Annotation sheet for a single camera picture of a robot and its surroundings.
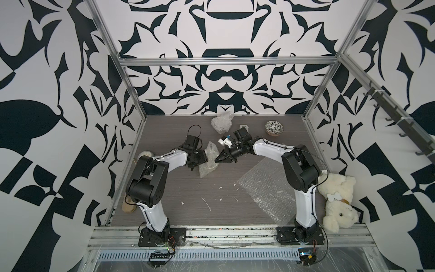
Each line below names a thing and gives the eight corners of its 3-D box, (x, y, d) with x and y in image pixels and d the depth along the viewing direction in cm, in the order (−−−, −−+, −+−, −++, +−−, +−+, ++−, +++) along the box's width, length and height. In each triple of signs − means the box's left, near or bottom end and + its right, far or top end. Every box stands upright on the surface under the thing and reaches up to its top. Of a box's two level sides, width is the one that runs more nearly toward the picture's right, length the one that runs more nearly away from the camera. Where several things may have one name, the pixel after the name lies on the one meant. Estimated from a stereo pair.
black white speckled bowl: (274, 138, 111) (276, 133, 107) (263, 128, 116) (264, 123, 112) (283, 132, 114) (286, 127, 110) (272, 123, 119) (274, 117, 115)
